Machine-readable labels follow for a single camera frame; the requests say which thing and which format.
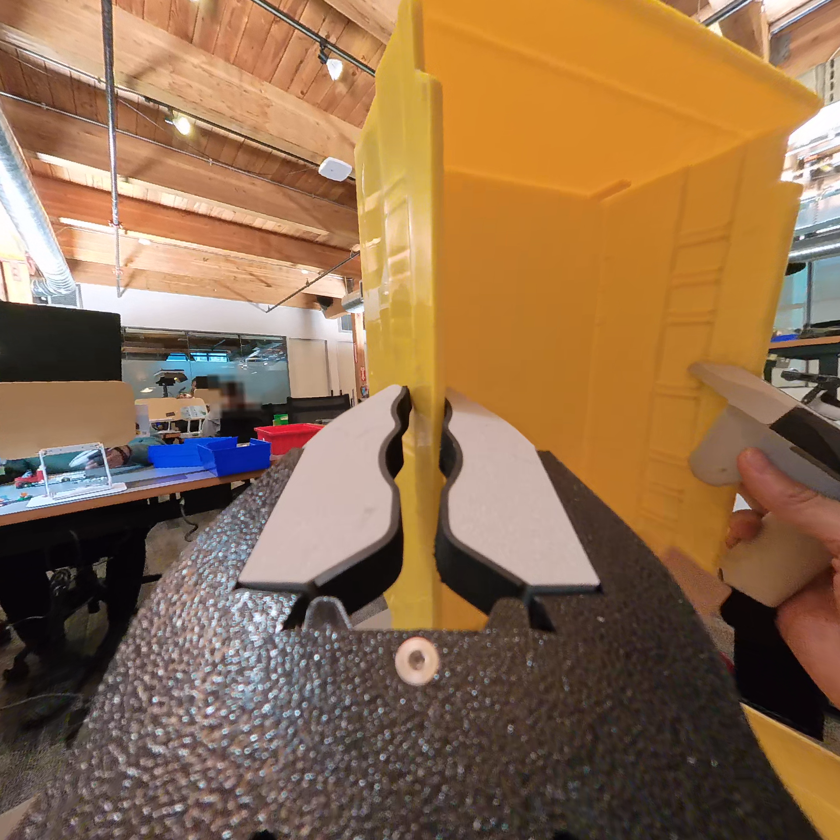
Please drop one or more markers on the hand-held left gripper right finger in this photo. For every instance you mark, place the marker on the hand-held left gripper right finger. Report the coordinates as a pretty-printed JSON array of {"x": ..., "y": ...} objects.
[{"x": 518, "y": 518}]

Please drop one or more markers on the black office chair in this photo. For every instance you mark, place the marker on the black office chair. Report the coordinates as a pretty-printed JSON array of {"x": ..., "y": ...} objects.
[{"x": 118, "y": 564}]

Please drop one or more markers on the clear acrylic stand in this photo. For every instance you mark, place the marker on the clear acrylic stand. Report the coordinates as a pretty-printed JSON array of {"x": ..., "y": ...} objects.
[{"x": 79, "y": 485}]

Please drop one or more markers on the long wooden desk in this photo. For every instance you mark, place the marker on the long wooden desk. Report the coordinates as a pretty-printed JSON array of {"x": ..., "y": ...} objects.
[{"x": 170, "y": 478}]

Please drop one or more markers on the person's right hand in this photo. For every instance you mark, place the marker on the person's right hand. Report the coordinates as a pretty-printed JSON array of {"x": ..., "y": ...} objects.
[{"x": 820, "y": 623}]

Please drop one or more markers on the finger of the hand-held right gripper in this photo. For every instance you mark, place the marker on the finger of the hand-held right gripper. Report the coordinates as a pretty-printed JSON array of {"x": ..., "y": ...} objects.
[{"x": 741, "y": 394}]

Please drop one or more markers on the blue storage bin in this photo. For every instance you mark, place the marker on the blue storage bin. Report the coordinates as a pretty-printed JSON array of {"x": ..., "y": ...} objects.
[
  {"x": 174, "y": 453},
  {"x": 236, "y": 456}
]

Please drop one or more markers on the beige rounded desk divider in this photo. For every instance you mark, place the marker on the beige rounded desk divider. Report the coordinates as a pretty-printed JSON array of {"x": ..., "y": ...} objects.
[{"x": 65, "y": 417}]

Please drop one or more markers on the white track spotlight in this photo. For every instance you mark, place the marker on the white track spotlight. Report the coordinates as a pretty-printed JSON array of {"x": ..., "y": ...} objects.
[{"x": 333, "y": 67}]

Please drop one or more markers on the wooden desk black legs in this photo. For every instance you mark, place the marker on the wooden desk black legs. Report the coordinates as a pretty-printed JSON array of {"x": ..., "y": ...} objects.
[{"x": 814, "y": 342}]

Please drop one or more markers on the hanging metal pipe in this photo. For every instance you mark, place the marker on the hanging metal pipe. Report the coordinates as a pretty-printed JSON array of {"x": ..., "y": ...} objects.
[{"x": 111, "y": 131}]

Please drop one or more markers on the silver ventilation duct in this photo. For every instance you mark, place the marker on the silver ventilation duct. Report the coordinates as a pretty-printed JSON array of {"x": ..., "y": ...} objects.
[
  {"x": 26, "y": 216},
  {"x": 352, "y": 303}
]

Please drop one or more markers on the round ceiling light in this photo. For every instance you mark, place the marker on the round ceiling light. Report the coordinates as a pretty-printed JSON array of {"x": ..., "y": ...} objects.
[{"x": 182, "y": 123}]

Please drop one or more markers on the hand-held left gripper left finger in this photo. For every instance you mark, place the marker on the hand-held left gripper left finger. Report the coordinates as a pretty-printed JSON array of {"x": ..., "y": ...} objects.
[{"x": 321, "y": 512}]

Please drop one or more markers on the beige board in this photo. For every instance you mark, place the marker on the beige board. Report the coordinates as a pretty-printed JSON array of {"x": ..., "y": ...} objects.
[{"x": 157, "y": 407}]

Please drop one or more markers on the black monitor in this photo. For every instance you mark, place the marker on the black monitor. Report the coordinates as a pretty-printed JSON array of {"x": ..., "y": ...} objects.
[{"x": 59, "y": 341}]

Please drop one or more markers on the red storage bin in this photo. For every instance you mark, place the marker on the red storage bin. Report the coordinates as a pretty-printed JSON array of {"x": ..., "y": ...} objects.
[{"x": 289, "y": 438}]

